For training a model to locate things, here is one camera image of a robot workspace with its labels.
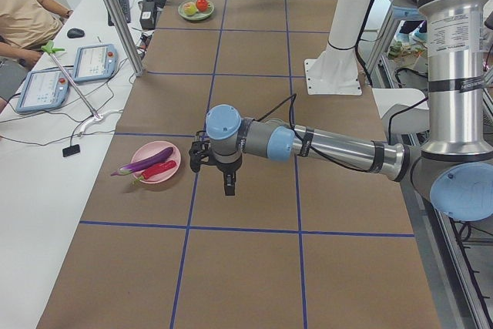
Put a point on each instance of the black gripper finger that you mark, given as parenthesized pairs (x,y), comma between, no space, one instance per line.
(229,182)

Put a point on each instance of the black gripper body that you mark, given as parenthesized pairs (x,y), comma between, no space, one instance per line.
(226,167)

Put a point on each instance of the purple eggplant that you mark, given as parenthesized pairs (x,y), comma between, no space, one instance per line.
(143,164)

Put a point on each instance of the red chili pepper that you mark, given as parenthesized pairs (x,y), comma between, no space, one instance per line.
(157,173)

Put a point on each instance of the red tomato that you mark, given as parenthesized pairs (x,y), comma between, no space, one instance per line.
(202,5)

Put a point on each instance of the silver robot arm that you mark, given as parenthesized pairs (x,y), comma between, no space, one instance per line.
(452,169)

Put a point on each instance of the pink round plate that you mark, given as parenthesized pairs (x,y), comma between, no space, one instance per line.
(150,149)

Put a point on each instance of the brown paper table mat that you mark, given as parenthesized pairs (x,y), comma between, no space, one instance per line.
(301,244)

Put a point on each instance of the green round plate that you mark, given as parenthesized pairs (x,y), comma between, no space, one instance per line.
(199,16)

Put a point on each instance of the small black box device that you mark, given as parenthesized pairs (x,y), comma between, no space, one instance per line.
(71,150)

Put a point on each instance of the far blue teach pendant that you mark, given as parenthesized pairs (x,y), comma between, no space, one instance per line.
(95,62)

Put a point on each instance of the blue teach pendant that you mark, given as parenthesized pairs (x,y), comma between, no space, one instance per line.
(42,90)
(95,62)

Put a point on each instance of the black power adapter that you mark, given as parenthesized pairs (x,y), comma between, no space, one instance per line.
(147,17)

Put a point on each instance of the white chair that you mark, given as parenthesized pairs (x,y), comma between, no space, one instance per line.
(391,101)

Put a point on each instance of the near blue teach pendant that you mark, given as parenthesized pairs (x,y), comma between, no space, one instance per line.
(42,90)

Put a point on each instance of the black keyboard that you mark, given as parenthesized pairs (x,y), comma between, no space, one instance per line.
(126,9)

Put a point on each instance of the black computer mouse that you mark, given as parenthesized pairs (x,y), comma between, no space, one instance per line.
(75,33)

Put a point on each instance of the grabber stick green tip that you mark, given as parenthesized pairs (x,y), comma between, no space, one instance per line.
(95,116)

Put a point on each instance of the seated person beige shirt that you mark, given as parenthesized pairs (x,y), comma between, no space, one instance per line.
(27,25)

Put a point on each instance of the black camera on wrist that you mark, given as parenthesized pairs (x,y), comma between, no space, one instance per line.
(200,153)

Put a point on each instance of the aluminium frame post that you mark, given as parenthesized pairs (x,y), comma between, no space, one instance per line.
(125,37)

